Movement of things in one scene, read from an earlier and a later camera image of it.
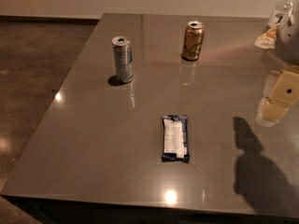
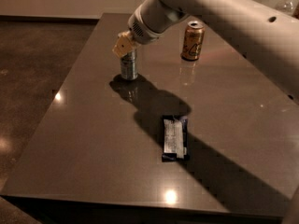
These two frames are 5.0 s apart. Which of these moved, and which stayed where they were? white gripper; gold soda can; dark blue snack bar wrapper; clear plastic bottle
Moved: white gripper
Stayed: clear plastic bottle; dark blue snack bar wrapper; gold soda can
